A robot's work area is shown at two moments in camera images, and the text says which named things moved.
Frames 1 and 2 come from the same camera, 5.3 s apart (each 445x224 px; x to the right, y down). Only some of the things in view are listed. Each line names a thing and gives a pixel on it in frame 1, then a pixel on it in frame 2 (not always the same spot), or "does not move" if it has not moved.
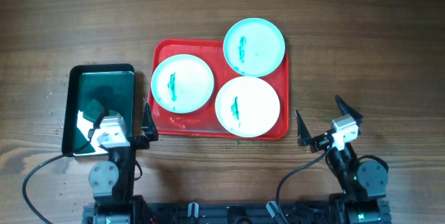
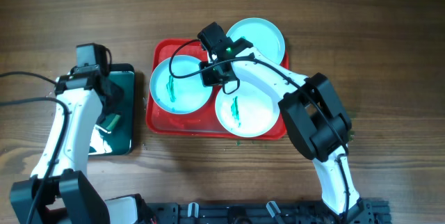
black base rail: [295, 213] does not move
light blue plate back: [254, 47] does not move
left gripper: [142, 142] to [117, 94]
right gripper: [317, 142] to [206, 81]
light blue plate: [182, 83] does not move
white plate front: [247, 106] does not move
